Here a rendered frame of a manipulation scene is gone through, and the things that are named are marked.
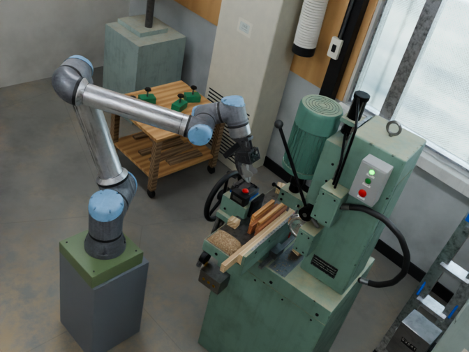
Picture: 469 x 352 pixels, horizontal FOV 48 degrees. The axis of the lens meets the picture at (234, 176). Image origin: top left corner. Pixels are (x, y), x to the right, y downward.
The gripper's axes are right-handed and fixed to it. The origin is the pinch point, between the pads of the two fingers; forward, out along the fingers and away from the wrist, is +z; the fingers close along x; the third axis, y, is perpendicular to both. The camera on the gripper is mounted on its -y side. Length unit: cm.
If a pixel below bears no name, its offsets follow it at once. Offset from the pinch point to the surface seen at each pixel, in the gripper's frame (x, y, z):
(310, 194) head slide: 6.1, 27.4, 7.7
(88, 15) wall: 137, -264, -85
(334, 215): -5.3, 44.4, 10.0
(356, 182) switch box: -4, 55, -3
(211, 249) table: -25.9, -4.6, 21.2
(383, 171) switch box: -3, 66, -8
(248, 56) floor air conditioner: 128, -88, -34
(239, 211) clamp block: -3.0, -6.2, 14.8
